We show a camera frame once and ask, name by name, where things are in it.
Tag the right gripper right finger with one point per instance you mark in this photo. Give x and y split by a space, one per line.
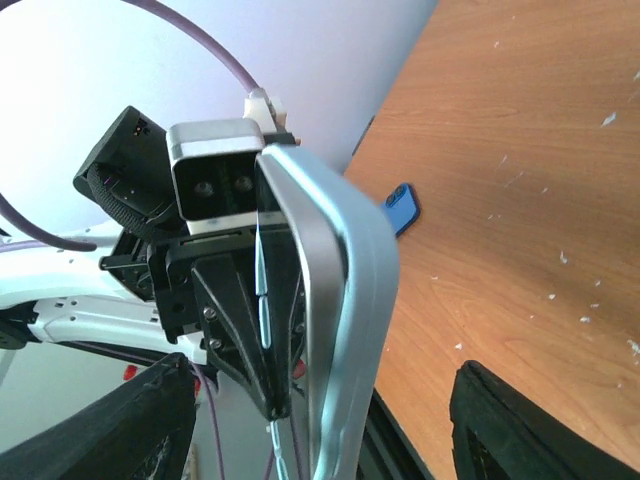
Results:
498 433

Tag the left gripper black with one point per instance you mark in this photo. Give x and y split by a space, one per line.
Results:
209 278

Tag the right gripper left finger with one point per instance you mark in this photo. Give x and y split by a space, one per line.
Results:
141 430

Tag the black smartphone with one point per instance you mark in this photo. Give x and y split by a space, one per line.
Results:
276 263

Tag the light blue phone case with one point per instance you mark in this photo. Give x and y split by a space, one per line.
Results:
349 261

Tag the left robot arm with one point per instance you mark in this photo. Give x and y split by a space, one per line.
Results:
58 294

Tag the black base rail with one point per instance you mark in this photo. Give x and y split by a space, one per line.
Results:
386 452

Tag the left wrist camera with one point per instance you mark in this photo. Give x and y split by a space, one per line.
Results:
212 168

